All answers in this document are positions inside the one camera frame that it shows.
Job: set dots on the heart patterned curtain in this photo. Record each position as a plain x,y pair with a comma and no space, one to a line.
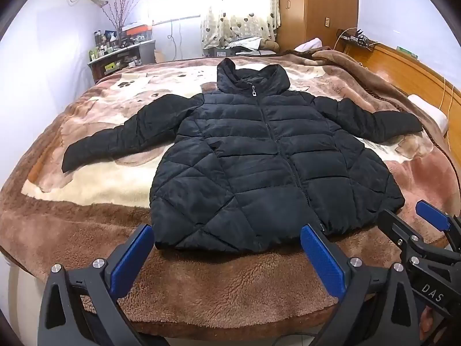
237,7

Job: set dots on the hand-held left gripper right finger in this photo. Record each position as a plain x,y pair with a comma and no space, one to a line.
322,263

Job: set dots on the green packet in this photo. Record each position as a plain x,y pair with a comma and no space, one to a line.
407,51

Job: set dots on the white foam pillow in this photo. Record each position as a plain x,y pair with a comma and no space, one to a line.
430,111

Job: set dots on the bright window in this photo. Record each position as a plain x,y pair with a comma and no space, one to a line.
173,0

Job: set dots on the wooden wardrobe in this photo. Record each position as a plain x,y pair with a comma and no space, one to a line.
317,7

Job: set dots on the orange box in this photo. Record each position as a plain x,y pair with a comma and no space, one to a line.
135,30

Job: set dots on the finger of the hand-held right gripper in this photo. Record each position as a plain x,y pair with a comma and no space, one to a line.
396,229
432,214

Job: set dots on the wooden bed headboard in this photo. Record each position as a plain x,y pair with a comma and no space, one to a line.
403,65

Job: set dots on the dark storage box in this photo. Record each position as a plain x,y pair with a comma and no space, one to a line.
216,51

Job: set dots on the black puffer jacket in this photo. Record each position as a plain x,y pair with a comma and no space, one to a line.
252,151

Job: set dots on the vase with bare branches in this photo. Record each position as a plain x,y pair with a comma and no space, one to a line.
117,18

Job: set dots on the brown plush toy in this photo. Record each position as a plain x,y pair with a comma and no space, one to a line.
271,45

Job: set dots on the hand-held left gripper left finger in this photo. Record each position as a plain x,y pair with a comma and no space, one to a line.
131,259

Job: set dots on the white folded cloth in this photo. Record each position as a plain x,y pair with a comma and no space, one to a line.
309,44

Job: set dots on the cluttered dark desk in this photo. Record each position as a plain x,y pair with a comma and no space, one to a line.
119,57

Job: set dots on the brown printed fleece blanket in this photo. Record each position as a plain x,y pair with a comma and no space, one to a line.
90,223

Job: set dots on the power strip with chargers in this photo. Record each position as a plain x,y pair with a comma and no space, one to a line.
356,38

